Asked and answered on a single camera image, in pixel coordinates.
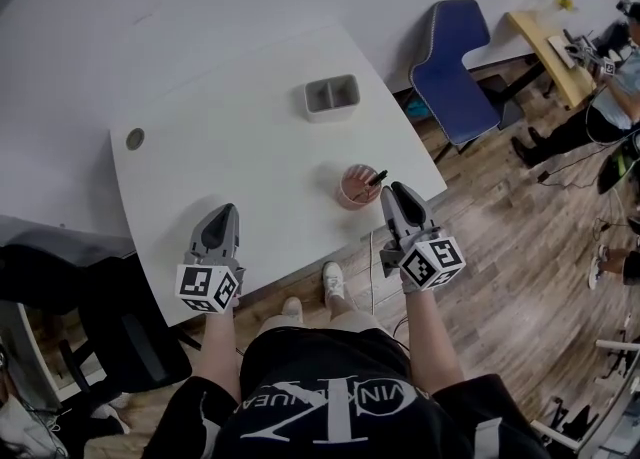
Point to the black pen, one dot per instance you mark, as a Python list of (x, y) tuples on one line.
[(380, 176)]

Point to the black office chair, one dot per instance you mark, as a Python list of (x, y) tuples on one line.
[(125, 337)]

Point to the pink pen cup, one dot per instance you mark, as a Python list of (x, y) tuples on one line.
[(350, 199)]

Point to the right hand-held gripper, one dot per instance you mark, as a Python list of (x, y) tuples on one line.
[(430, 264)]

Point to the white folding chair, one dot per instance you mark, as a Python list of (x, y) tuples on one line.
[(590, 422)]

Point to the person's white right shoe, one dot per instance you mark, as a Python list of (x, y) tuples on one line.
[(333, 282)]

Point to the person's right leg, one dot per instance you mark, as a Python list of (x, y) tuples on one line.
[(340, 304)]

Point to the black and green bag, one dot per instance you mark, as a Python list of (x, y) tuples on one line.
[(617, 169)]

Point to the white desk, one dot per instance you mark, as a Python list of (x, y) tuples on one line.
[(225, 147)]

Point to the person's white shoe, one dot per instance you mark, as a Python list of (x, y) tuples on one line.
[(293, 308), (333, 282)]

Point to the yellow wooden desk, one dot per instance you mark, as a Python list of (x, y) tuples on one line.
[(535, 34)]

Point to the person's left forearm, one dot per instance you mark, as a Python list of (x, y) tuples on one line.
[(217, 352)]

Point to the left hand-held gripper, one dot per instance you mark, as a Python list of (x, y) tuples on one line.
[(200, 284)]

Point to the person's black printed shirt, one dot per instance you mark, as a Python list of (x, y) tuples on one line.
[(340, 397)]

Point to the person's beige shorts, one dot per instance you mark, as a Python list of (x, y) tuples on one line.
[(350, 319)]

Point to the teal bag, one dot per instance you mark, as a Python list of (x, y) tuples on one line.
[(417, 109)]

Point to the white divided organizer box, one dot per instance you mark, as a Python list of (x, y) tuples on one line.
[(332, 107)]

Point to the person's white left shoe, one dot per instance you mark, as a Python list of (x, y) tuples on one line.
[(293, 308)]

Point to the blue chair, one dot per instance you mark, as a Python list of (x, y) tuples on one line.
[(450, 87)]

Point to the person's right forearm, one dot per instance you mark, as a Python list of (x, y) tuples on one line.
[(432, 342)]

